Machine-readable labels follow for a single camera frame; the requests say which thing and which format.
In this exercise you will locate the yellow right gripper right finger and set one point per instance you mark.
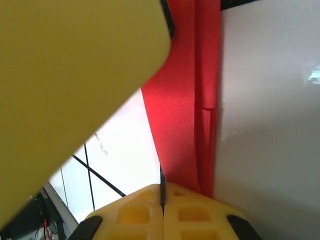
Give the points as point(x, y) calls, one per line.
point(195, 220)

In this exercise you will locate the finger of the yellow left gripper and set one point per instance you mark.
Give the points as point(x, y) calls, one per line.
point(62, 75)

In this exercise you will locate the red paper sheet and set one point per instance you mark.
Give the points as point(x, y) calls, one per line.
point(180, 100)

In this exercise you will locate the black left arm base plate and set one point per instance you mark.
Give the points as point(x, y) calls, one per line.
point(30, 225)

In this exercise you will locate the long aluminium mounting rail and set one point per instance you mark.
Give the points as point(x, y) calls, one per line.
point(58, 207)

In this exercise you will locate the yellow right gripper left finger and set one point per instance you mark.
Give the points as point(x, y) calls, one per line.
point(135, 220)

